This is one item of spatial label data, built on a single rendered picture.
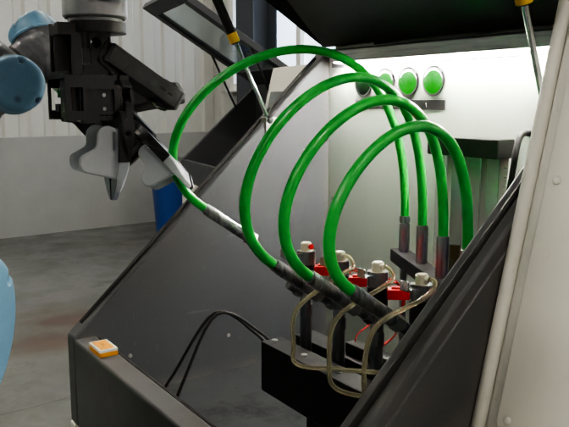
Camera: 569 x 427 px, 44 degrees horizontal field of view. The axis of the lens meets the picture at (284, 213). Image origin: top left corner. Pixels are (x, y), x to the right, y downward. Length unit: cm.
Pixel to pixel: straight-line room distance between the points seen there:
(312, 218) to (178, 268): 31
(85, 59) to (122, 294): 52
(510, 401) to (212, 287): 71
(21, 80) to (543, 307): 69
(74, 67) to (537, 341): 59
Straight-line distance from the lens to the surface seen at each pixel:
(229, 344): 141
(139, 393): 103
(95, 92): 86
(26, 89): 100
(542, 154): 82
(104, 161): 88
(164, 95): 90
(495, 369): 82
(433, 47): 121
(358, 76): 99
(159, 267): 130
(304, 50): 112
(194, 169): 476
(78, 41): 87
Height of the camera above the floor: 134
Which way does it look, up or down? 9 degrees down
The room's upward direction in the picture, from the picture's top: straight up
